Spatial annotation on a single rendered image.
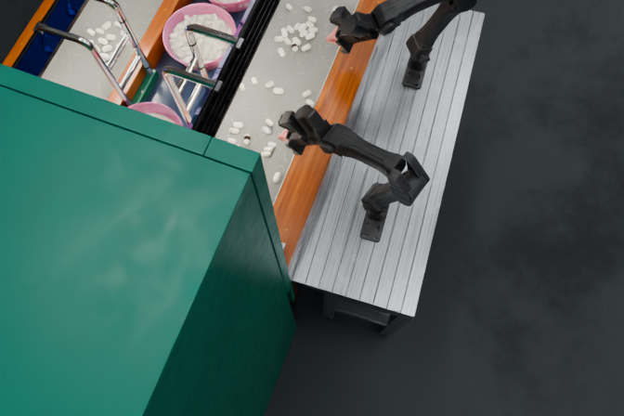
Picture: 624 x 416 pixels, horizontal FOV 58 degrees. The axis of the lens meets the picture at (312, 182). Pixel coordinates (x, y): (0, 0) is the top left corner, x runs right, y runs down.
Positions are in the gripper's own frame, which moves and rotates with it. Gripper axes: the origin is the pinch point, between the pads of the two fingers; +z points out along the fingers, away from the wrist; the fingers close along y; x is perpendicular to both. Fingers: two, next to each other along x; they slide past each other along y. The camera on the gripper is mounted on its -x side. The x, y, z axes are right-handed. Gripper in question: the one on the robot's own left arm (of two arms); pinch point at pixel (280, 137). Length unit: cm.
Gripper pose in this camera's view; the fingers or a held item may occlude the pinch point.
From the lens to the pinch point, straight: 178.1
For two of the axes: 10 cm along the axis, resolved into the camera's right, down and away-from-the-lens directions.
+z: -7.1, -0.2, 7.1
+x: 6.1, 4.8, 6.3
